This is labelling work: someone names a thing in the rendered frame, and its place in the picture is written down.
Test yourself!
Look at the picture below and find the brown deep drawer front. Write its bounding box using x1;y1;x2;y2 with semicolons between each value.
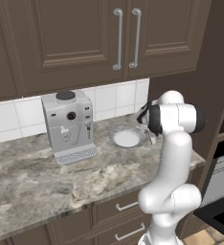
90;212;154;245

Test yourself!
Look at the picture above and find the narrow brown upper cupboard door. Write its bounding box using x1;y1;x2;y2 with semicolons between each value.
123;0;213;82

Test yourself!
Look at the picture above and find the silver coffee machine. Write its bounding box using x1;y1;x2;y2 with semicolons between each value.
40;90;100;167

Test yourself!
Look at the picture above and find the black and silver oven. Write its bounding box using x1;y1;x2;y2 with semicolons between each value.
193;90;224;242

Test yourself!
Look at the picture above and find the brown shallow drawer front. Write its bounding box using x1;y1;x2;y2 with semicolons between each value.
91;188;145;228

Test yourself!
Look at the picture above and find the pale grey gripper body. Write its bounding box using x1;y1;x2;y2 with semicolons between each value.
142;123;157;147

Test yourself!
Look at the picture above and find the brown lower cupboard door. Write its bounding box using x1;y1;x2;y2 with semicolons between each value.
8;206;93;245

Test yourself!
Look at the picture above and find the tall brown oven cabinet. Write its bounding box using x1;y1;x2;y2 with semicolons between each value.
147;0;224;239

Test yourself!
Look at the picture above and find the silver cupboard bar handle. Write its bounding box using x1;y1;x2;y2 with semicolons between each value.
128;7;143;69
112;8;124;71

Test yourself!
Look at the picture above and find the silver drawer handle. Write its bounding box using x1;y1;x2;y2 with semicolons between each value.
114;221;146;242
115;201;140;212

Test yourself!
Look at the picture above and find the grey rimmed white plate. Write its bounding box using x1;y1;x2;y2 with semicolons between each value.
108;124;147;149

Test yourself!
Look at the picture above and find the wide brown upper cupboard door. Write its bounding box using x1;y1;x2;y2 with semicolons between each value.
0;0;128;104

